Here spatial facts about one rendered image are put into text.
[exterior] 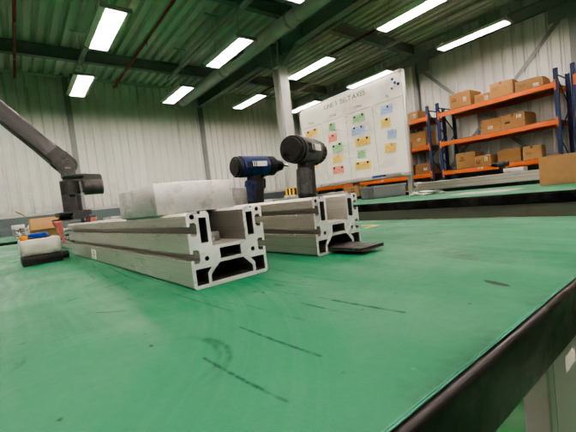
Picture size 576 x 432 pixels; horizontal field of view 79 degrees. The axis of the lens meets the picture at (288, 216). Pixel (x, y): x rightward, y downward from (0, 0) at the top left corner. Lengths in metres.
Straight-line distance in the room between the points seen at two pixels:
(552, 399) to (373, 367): 0.50
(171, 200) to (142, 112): 12.74
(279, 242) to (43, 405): 0.41
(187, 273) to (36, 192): 11.84
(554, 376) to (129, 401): 0.59
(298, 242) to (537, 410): 0.42
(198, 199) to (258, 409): 0.34
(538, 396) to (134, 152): 12.53
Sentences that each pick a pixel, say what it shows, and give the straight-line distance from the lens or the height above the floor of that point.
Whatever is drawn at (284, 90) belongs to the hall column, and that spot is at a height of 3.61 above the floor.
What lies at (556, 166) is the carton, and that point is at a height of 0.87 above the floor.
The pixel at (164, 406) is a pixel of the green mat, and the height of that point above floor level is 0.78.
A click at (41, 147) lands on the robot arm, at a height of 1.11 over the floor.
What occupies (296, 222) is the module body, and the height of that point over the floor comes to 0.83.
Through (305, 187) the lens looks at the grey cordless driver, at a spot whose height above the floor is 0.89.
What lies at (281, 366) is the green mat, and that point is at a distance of 0.20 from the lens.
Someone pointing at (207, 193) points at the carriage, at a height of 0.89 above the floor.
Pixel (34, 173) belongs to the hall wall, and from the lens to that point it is 12.27.
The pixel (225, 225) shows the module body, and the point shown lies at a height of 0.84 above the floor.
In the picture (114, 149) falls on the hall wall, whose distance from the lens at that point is 12.66.
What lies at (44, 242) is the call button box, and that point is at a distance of 1.00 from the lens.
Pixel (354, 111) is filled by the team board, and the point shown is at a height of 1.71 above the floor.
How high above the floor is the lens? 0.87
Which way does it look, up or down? 3 degrees down
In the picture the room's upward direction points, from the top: 7 degrees counter-clockwise
